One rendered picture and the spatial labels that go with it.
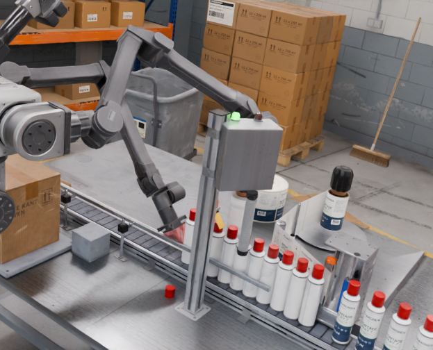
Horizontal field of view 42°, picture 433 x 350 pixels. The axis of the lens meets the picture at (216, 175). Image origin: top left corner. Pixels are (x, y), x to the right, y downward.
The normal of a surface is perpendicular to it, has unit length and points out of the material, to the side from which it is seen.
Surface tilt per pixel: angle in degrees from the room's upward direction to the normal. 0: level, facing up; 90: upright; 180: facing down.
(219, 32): 89
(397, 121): 90
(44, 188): 90
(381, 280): 0
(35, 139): 90
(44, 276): 0
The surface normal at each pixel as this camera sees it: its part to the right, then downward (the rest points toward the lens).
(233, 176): 0.33, 0.41
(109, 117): 0.60, -0.41
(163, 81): -0.36, 0.11
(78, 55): -0.67, 0.21
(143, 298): 0.13, -0.91
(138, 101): -0.41, 0.37
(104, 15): 0.79, 0.34
